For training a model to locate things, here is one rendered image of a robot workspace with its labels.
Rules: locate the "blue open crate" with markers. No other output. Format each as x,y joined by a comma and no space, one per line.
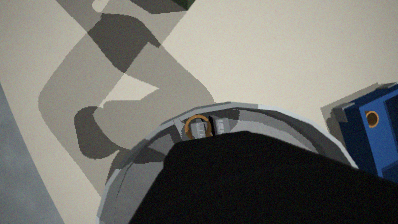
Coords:
369,146

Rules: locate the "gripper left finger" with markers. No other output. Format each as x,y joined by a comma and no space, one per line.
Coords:
197,129

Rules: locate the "grey round turning table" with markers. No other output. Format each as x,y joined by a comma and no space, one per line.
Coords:
118,205

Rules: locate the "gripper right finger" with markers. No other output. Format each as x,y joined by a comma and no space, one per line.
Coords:
219,125

